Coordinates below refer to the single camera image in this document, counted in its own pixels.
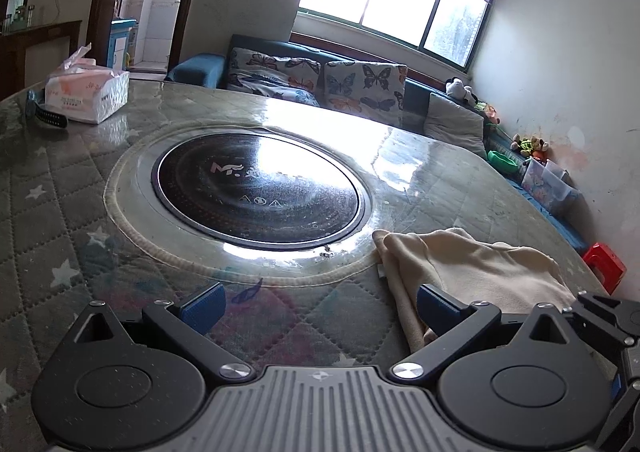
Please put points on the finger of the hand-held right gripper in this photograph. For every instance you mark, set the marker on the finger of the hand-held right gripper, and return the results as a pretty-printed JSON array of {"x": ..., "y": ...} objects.
[
  {"x": 627, "y": 407},
  {"x": 607, "y": 314}
]

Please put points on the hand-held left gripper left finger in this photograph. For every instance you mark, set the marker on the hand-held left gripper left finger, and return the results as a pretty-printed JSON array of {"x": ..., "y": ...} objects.
[{"x": 202, "y": 307}]

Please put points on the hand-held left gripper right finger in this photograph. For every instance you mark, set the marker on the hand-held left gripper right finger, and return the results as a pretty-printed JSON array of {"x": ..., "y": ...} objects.
[{"x": 435, "y": 304}]

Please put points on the cream knit garment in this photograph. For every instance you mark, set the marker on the cream knit garment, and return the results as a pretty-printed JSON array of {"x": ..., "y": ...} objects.
[{"x": 490, "y": 272}]

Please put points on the red plastic stool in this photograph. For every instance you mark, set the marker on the red plastic stool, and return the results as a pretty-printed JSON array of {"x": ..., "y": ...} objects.
[{"x": 605, "y": 262}]

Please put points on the round black induction cooktop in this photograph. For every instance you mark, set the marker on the round black induction cooktop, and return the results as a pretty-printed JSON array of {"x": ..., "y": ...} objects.
[{"x": 260, "y": 192}]

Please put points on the clear plastic storage box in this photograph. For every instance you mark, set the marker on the clear plastic storage box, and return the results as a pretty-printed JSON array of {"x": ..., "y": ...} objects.
[{"x": 545, "y": 187}]

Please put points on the green plastic bowl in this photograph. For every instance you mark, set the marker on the green plastic bowl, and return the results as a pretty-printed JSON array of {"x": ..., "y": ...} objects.
[{"x": 502, "y": 162}]

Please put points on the grey cushion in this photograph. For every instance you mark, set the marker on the grey cushion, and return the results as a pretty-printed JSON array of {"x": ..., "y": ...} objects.
[{"x": 455, "y": 124}]

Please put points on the small plush toys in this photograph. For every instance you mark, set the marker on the small plush toys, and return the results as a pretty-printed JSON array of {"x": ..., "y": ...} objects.
[{"x": 530, "y": 147}]

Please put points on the panda plush toy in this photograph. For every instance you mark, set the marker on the panda plush toy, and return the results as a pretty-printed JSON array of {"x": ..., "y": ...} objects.
[{"x": 457, "y": 88}]

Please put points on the butterfly print cushion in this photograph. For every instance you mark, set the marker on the butterfly print cushion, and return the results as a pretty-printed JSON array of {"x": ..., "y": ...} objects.
[
  {"x": 270, "y": 62},
  {"x": 270, "y": 91},
  {"x": 360, "y": 87}
]

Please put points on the blue sofa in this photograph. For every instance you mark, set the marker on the blue sofa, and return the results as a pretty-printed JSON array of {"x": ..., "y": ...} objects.
[{"x": 200, "y": 69}]

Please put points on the black smartwatch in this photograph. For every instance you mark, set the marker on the black smartwatch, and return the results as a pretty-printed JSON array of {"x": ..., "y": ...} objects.
[{"x": 50, "y": 119}]

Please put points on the pink tissue pack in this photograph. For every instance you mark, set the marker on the pink tissue pack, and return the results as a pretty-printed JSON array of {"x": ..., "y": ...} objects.
[{"x": 85, "y": 94}]

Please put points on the small blue cabinet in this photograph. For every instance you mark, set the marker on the small blue cabinet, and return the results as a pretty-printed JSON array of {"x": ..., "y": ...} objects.
[{"x": 122, "y": 44}]

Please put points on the dark wooden counter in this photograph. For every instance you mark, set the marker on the dark wooden counter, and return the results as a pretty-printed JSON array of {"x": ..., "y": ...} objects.
[{"x": 30, "y": 52}]

